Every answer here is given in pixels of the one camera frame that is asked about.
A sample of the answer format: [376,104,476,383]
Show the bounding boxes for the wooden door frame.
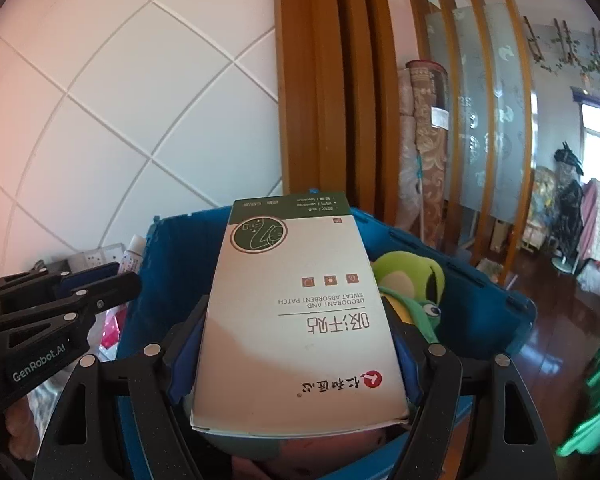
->
[274,0,401,226]

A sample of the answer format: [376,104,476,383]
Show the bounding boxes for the wooden glass partition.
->
[402,0,536,271]

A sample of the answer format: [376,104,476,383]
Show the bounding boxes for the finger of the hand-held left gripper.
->
[0,273,143,351]
[0,261,121,311]

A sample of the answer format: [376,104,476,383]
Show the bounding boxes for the light green frog plush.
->
[370,252,446,343]

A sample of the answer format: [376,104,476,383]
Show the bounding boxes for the wall vine decoration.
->
[522,15,600,81]

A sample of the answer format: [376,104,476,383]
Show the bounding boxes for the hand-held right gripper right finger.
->
[380,305,563,480]

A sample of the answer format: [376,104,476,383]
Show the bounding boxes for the black clothes on stand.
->
[552,141,586,261]

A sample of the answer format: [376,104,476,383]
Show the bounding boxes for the pink packet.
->
[100,310,126,351]

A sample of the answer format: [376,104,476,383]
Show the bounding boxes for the white tube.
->
[121,236,147,275]

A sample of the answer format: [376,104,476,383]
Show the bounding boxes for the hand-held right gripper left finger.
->
[32,295,221,480]

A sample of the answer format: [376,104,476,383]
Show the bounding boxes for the pale rolled carpet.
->
[396,67,421,231]

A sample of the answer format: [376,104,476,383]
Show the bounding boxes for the white cardboard box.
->
[190,192,412,436]

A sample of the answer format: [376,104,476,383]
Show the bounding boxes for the brown patterned rolled carpet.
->
[412,60,451,241]

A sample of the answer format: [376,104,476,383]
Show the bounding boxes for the blue plastic crate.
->
[115,210,537,480]

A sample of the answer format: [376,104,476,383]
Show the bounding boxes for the person's left hand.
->
[5,402,33,448]

